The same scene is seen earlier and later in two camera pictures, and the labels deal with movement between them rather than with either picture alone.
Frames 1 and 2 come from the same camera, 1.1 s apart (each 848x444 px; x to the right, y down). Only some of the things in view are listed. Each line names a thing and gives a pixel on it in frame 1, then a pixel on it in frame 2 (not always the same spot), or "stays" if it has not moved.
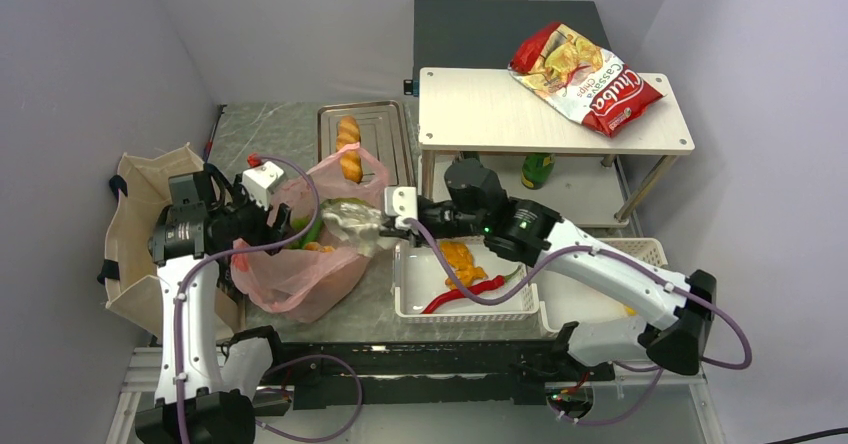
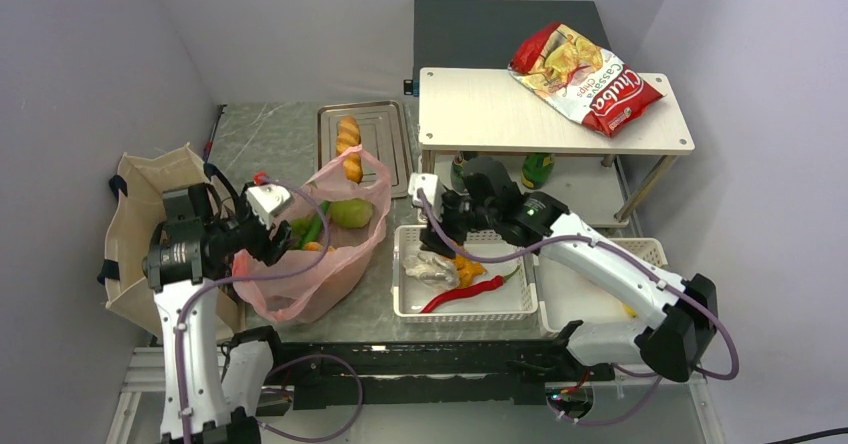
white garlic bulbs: x=357 y=223 -> x=435 y=270
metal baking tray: x=384 y=131 stays
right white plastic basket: x=608 y=331 stays
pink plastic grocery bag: x=313 y=275 stays
